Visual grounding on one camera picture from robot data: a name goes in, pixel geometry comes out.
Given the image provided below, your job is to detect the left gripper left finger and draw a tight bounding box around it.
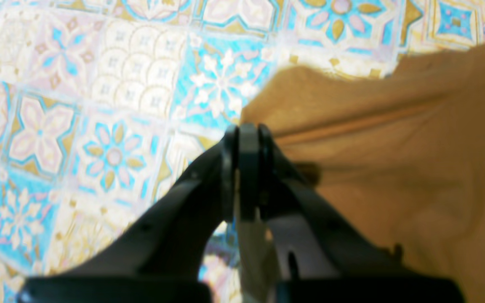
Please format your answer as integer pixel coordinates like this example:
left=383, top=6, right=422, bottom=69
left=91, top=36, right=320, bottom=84
left=17, top=126, right=238, bottom=303

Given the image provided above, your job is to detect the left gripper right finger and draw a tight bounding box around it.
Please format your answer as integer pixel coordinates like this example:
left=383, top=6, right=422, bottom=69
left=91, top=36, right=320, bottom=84
left=238, top=124, right=464, bottom=303

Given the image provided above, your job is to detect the brown t-shirt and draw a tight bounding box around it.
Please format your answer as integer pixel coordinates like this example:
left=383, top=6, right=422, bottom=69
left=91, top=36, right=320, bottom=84
left=240, top=44, right=485, bottom=303

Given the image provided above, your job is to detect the patterned colourful tablecloth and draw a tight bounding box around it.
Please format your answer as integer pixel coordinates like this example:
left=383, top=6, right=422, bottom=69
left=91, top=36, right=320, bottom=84
left=0, top=0, right=485, bottom=303

